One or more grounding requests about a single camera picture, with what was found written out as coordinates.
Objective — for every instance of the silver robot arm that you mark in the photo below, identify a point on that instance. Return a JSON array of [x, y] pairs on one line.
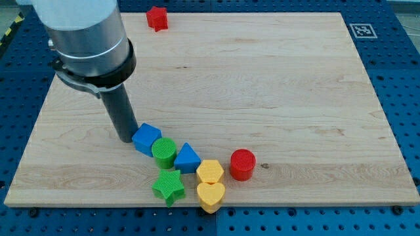
[[94, 52]]

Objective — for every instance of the wooden board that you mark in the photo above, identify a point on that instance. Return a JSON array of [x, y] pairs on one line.
[[290, 87]]

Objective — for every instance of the blue triangle block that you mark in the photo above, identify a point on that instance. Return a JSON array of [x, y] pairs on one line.
[[187, 160]]

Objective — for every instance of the yellow hexagon block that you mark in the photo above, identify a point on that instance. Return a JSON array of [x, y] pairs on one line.
[[210, 171]]

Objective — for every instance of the red cylinder block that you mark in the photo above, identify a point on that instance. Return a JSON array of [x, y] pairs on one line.
[[242, 164]]

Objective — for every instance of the green cylinder block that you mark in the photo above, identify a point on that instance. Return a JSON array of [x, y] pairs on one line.
[[164, 151]]

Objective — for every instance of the blue cube block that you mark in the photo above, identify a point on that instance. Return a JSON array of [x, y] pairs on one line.
[[144, 138]]

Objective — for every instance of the yellow heart block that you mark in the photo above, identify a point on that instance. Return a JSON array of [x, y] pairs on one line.
[[210, 196]]

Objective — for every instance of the green star block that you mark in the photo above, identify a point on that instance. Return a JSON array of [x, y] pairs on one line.
[[169, 187]]

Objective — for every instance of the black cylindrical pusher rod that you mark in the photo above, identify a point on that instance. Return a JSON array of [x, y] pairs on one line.
[[118, 106]]

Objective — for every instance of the red star block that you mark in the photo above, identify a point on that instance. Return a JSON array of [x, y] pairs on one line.
[[157, 18]]

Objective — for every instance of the white fiducial marker tag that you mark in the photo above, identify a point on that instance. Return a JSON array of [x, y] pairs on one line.
[[363, 31]]

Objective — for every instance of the yellow black hazard tape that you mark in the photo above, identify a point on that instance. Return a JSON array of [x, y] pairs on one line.
[[11, 31]]

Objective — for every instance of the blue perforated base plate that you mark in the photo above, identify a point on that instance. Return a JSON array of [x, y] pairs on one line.
[[391, 61]]

